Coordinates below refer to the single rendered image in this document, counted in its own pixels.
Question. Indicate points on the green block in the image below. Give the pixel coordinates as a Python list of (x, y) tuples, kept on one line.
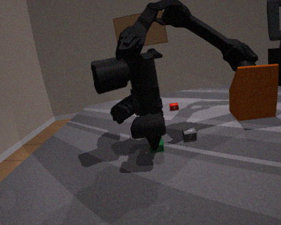
[(160, 147)]

